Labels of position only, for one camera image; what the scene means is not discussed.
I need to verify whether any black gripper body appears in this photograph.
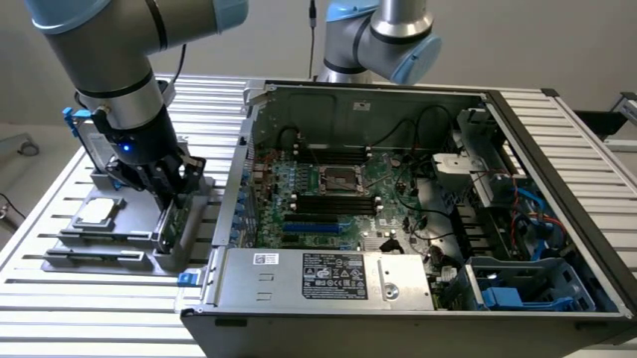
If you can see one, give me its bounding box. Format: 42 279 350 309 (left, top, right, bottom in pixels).
103 107 186 167

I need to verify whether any green graphics card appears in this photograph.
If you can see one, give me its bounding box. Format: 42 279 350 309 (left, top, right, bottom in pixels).
151 192 195 255

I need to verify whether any grey parts rack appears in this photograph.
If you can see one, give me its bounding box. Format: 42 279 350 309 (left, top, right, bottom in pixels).
42 136 221 277

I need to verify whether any hard disk with blue caddy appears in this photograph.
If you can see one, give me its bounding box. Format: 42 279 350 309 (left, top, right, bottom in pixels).
60 106 123 189

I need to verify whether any silver CPU chip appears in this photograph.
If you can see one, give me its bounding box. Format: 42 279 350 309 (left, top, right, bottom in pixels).
72 197 127 227

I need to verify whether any RAM stick in grey holder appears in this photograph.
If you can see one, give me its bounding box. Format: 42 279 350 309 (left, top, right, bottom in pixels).
43 249 147 266
56 229 154 242

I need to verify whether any grey caster wheel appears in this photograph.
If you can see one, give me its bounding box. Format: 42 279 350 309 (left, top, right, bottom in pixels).
15 134 40 157

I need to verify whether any black expansion slot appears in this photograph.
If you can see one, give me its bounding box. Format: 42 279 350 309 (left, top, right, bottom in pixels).
282 213 341 224

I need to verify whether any blue expansion slot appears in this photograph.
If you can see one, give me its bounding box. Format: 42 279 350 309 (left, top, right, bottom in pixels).
282 222 342 233

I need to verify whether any black RAM slot bank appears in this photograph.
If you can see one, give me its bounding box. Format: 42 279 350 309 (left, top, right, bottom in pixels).
293 141 374 164
291 192 382 218

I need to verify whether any CPU socket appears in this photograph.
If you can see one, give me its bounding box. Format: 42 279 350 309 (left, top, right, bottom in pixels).
315 163 373 196

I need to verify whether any silver power supply unit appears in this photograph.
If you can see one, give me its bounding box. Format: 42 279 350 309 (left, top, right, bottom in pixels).
202 247 436 313

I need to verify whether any green motherboard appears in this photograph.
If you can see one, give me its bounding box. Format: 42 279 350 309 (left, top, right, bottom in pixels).
242 148 440 258

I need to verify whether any open black PC case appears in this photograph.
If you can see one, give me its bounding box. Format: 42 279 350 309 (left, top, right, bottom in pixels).
178 78 637 358

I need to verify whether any blue disk bay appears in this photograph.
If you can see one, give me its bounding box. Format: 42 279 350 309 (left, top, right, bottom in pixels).
466 255 598 313

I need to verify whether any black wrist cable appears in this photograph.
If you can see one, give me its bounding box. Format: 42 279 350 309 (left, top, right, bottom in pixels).
171 43 190 82

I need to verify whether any thin black floor cable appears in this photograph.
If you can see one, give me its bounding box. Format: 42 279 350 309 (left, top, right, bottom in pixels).
0 192 27 224

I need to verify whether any black hanging cable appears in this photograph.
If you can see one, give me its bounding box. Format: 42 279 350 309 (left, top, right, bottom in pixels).
307 0 321 81

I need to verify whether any black looped wire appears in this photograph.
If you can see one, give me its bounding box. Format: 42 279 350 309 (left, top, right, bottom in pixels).
371 105 457 149

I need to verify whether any grey plastic fan bracket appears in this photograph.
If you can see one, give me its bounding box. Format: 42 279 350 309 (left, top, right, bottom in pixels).
429 151 488 184

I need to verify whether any blue SATA wire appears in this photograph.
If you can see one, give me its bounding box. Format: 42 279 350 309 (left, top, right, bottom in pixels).
514 185 569 264

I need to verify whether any aluminium frame with black bracket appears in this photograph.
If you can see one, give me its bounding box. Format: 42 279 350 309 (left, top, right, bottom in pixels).
572 90 637 152

